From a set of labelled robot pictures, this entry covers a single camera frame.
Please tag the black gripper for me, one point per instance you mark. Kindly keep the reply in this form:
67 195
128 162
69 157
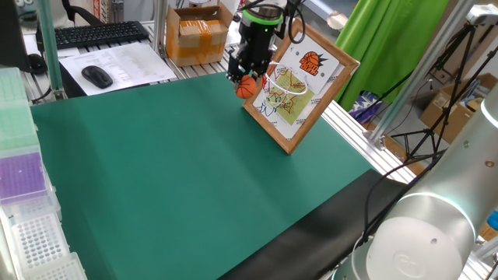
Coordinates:
254 40

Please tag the small orange basketball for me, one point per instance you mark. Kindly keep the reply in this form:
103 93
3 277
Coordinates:
246 87

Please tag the white hoop with net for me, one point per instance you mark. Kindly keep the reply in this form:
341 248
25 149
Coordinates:
288 91

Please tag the taped cardboard box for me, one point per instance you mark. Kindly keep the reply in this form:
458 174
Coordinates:
196 37

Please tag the white slam dunk card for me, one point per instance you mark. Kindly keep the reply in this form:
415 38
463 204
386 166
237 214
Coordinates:
317 75

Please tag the printed paper sheets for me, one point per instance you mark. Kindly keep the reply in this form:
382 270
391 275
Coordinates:
128 64

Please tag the green table mat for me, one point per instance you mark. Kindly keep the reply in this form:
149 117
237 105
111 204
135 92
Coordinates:
186 175

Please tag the blue patterned bag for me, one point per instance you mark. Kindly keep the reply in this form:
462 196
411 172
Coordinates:
363 105

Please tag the bright green cloth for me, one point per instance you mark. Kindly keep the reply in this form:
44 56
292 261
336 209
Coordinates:
381 43

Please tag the black computer mouse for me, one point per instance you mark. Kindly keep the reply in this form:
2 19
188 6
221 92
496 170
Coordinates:
96 76

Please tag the black keyboard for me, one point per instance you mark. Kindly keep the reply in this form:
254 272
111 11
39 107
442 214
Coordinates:
97 34

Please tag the black office chair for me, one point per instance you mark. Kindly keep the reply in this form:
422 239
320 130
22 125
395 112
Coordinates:
78 11

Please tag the black table mat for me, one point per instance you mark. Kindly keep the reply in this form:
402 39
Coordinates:
319 233

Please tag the black tripod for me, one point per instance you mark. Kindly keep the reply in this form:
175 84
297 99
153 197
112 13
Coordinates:
447 105

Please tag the open cardboard box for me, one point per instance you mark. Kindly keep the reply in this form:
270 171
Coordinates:
447 113

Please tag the black monitor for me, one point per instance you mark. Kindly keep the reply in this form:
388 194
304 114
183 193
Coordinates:
11 35

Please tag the green pipette tip box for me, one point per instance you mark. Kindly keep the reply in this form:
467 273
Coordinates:
13 116

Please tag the purple pipette tip box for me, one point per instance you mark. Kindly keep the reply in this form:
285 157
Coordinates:
21 175

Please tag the white pipette tip box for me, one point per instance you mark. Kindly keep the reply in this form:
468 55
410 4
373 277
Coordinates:
58 270
37 241

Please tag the wooden picture frame backboard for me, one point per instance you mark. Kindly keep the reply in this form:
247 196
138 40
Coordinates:
299 144

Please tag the upright aluminium frame post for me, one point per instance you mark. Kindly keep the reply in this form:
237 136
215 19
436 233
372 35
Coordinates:
159 23
50 46

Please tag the slanted aluminium frame post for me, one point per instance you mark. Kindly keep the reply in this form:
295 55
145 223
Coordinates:
420 74

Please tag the grey camera on tripod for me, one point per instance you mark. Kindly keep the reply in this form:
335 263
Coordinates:
482 13

